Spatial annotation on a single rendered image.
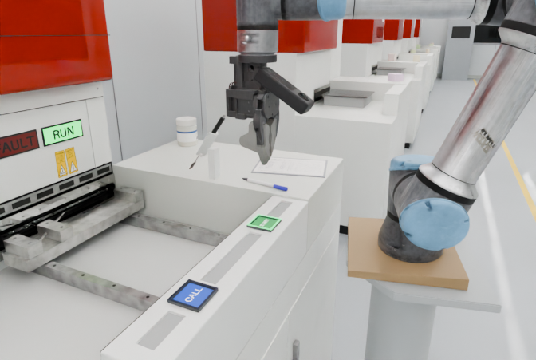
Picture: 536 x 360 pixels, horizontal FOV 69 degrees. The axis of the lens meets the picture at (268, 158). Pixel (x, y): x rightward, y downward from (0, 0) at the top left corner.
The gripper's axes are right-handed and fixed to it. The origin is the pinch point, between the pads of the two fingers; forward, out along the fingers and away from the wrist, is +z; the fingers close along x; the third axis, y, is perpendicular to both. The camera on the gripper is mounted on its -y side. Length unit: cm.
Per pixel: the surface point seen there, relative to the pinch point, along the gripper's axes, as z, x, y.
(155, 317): 14.6, 32.1, 3.2
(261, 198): 16.1, -15.0, 8.6
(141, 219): 26, -8, 42
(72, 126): 0, -3, 58
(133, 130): 56, -180, 207
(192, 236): 27.3, -8.0, 25.4
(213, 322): 16.2, 28.1, -3.9
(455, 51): 30, -1229, -46
